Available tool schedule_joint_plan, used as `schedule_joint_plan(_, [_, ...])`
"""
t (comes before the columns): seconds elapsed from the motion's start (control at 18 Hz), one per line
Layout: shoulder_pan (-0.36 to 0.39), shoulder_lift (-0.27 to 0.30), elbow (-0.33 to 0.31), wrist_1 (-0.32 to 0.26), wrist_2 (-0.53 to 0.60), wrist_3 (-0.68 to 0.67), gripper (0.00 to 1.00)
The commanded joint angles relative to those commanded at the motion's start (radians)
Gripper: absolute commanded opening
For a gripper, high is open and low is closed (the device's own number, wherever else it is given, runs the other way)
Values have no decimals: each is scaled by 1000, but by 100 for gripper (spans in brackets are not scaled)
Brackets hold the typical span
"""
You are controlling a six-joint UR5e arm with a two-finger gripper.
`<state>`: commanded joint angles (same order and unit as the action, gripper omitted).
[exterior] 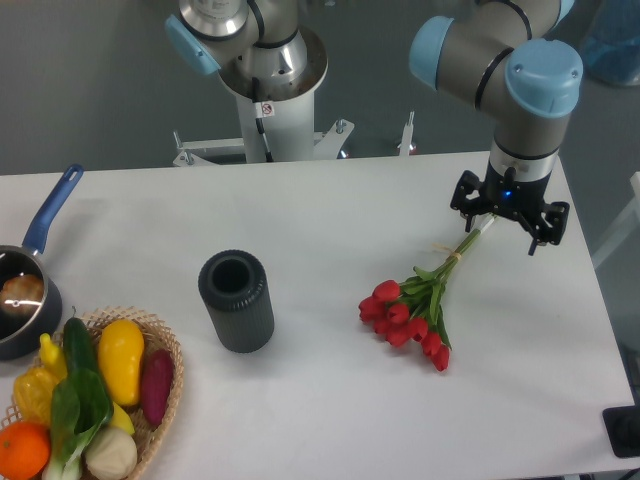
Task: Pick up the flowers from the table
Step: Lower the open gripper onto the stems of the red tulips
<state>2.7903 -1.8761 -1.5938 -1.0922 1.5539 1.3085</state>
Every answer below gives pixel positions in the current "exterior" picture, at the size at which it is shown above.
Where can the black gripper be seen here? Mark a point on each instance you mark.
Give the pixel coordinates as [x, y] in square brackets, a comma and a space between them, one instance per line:
[545, 222]

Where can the red tulip bouquet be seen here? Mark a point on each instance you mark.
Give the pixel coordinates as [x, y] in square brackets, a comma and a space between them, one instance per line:
[412, 310]

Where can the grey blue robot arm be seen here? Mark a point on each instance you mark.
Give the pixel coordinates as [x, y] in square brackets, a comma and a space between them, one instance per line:
[499, 61]

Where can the blue translucent container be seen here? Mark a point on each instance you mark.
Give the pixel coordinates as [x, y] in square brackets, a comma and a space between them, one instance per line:
[610, 49]

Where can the black device at edge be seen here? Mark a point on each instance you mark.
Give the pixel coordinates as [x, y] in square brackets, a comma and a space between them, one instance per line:
[622, 426]

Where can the dark grey ribbed vase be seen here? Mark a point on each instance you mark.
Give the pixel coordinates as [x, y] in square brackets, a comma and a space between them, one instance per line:
[234, 288]

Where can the woven wicker basket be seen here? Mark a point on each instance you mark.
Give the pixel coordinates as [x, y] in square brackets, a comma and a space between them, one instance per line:
[156, 336]

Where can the purple sweet potato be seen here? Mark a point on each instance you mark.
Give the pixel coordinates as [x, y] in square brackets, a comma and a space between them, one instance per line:
[156, 381]

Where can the yellow squash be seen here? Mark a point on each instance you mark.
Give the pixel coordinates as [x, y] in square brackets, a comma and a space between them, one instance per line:
[120, 352]

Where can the yellow banana piece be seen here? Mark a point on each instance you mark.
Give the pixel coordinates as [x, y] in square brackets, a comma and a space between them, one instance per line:
[120, 419]

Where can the dark green cucumber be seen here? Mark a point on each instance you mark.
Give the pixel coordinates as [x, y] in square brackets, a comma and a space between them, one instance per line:
[78, 347]

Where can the beige garlic bulb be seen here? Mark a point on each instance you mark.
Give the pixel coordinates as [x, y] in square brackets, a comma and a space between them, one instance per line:
[111, 455]

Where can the green bok choy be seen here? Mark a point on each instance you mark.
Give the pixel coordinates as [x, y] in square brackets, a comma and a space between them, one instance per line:
[80, 407]

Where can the small yellow pepper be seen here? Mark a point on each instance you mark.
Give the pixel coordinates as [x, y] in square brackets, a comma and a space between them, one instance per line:
[52, 357]

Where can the brown bun in pan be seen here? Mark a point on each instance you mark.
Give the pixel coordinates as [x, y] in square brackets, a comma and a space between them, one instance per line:
[21, 296]

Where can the yellow bell pepper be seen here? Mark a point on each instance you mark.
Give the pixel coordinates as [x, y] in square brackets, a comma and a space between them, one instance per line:
[33, 392]

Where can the orange fruit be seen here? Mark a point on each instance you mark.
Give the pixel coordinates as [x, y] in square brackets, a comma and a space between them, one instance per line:
[25, 450]

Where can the white frame at right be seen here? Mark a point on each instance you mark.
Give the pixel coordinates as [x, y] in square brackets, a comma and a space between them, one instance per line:
[625, 223]

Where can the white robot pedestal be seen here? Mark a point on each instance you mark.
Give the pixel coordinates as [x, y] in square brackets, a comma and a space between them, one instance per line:
[271, 131]

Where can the blue handled saucepan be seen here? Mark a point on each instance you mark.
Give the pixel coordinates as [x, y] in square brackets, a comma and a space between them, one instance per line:
[20, 335]

